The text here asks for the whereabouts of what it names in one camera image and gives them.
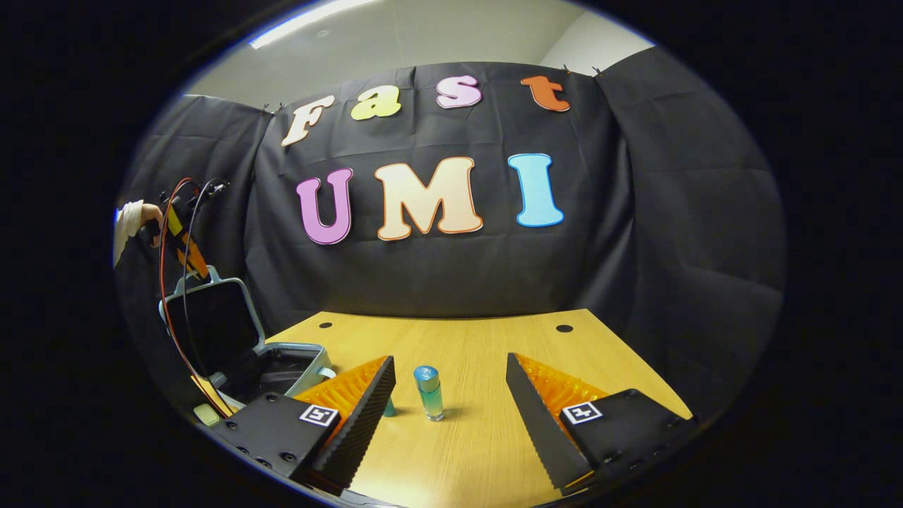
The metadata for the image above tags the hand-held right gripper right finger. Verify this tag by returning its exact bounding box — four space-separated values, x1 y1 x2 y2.
506 353 699 495

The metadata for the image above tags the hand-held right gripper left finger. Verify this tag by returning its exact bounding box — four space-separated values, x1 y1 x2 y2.
192 355 397 496

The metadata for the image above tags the light blue suitcase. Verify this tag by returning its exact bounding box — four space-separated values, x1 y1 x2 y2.
159 267 337 413

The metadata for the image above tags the blue capped glass bottle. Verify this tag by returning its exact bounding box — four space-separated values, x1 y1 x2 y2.
413 365 447 423

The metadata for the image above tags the black cable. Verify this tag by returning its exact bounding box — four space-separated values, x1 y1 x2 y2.
181 180 230 385

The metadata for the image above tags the red cable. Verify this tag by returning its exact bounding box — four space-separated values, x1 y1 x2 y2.
159 176 237 418

